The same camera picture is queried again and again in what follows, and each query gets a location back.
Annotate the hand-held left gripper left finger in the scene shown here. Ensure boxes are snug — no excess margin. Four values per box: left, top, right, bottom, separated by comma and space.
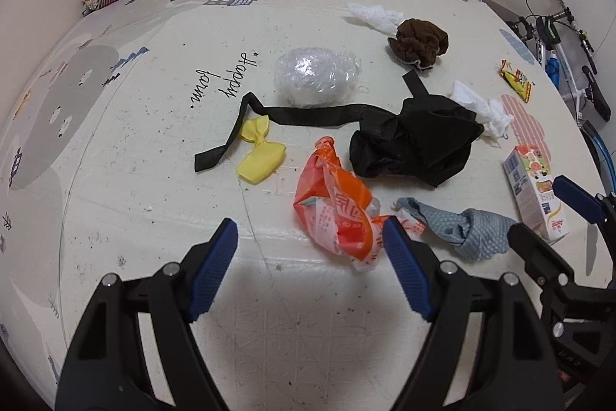
55, 218, 239, 411

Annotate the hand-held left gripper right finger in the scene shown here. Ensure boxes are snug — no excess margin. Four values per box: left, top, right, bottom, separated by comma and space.
382, 216, 564, 411

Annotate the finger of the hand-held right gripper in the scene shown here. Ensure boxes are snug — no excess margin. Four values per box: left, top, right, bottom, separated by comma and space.
507, 222, 598, 296
552, 175, 616, 229

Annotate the orange plastic bag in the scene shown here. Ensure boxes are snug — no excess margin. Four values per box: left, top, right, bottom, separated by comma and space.
293, 136, 427, 274

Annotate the white tissue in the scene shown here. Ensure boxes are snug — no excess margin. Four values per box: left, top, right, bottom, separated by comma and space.
450, 80, 515, 139

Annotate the yellow red snack bag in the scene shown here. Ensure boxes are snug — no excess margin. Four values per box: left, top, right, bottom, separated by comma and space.
498, 59, 536, 104

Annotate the small milk carton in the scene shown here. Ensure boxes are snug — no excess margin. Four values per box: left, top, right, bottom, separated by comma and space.
502, 144, 569, 245

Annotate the grey-blue dotted cloth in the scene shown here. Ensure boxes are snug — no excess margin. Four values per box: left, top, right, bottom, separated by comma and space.
395, 196, 518, 262

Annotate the yellow ribbon bow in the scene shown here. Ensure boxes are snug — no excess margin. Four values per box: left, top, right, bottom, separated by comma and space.
236, 115, 287, 185

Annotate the black non-woven bag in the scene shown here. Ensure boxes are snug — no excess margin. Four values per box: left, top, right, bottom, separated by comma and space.
194, 71, 486, 189

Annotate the white blue bicycle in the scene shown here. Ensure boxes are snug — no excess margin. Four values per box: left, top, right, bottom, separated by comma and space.
505, 0, 616, 200

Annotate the crumpled clear plastic bag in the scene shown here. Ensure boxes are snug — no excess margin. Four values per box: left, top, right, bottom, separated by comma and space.
274, 47, 362, 108

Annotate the brown fabric scrunchie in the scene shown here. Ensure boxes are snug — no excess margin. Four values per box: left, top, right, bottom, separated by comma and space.
389, 18, 449, 71

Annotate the white crumpled plastic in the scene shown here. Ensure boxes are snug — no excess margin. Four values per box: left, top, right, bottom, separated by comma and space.
346, 3, 404, 37

